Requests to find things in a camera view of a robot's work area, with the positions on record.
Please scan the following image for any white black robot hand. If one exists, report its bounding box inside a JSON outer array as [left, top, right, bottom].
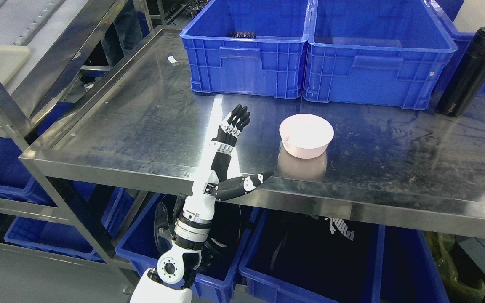
[[180, 105, 274, 223]]

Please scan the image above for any pink plastic bowl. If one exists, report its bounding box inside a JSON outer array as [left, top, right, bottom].
[[279, 114, 335, 159]]

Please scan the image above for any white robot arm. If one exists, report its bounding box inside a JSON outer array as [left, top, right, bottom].
[[130, 210, 213, 303]]

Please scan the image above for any steel shelf rack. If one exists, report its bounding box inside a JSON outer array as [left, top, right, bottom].
[[0, 0, 133, 275]]

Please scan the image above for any blue crate under table left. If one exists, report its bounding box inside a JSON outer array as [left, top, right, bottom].
[[116, 194, 261, 303]]

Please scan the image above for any blue crate under table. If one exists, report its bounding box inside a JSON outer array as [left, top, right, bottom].
[[239, 210, 449, 303], [116, 194, 261, 303]]

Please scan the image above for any stainless steel table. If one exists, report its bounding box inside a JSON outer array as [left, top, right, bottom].
[[34, 29, 485, 238]]

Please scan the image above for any blue crate under table right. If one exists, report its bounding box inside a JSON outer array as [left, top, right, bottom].
[[239, 210, 449, 303]]

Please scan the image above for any black puma bag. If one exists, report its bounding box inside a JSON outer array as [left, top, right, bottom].
[[253, 211, 378, 303]]

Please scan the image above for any blue crate left on table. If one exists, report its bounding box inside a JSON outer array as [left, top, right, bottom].
[[180, 0, 315, 99]]

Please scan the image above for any blue crate on table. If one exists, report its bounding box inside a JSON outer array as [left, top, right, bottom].
[[302, 0, 458, 111], [180, 0, 315, 99]]

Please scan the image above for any blue crate right on table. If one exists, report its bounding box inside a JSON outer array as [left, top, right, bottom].
[[302, 0, 458, 111]]

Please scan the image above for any black thermos bottle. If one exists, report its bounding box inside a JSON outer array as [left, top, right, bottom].
[[436, 26, 485, 117]]

